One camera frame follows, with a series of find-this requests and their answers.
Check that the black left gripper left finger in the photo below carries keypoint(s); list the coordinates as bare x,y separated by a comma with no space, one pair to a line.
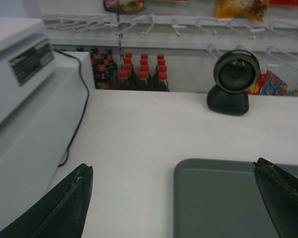
61,213

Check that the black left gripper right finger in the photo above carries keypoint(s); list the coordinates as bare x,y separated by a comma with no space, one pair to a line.
279,192

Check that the grey rectangular serving tray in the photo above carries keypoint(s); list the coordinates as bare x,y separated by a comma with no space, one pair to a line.
218,199

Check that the white checkout table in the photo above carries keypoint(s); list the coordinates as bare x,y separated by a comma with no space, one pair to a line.
134,140

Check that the red snack pouch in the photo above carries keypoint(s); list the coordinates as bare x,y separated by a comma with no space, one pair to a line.
263,78

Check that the white cash register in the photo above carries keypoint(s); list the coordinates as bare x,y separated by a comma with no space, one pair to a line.
43,94

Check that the black barcode scanner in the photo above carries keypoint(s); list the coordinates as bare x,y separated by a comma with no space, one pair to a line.
234,73

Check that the red cap sauce bottle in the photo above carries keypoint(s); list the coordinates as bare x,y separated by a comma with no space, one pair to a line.
144,81

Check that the yellow snack bag hanging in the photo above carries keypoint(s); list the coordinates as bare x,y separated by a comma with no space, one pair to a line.
251,9

